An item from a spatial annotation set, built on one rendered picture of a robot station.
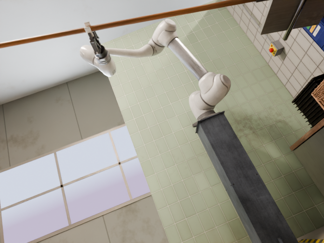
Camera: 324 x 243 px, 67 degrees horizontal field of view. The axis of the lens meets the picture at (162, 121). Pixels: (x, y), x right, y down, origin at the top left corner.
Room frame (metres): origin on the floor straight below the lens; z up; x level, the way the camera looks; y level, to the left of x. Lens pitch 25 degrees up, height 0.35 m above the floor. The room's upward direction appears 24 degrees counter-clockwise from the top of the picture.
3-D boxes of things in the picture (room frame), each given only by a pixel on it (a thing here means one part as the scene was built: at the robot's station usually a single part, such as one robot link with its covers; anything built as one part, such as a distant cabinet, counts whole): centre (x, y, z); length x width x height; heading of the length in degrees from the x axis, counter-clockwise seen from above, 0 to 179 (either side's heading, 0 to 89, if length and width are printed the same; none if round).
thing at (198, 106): (1.78, -0.34, 1.17); 0.18 x 0.16 x 0.22; 41
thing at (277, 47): (1.97, -1.23, 1.46); 0.10 x 0.07 x 0.10; 3
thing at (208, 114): (1.79, -0.31, 1.03); 0.22 x 0.18 x 0.06; 97
